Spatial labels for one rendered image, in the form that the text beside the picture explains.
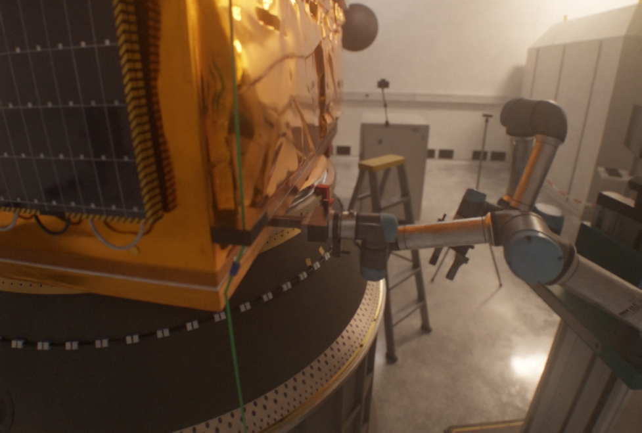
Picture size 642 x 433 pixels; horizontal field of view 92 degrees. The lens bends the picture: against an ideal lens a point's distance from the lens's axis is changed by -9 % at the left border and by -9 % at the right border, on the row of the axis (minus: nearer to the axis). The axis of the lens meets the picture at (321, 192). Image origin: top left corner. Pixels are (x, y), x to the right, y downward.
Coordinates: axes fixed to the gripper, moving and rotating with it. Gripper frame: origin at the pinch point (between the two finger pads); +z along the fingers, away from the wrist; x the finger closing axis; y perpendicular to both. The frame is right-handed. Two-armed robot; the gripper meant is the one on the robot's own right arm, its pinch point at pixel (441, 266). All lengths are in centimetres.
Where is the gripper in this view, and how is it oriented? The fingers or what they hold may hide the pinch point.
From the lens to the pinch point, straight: 138.0
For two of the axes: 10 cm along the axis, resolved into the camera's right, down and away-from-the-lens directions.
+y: 9.1, 3.4, 2.3
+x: -1.7, -2.1, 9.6
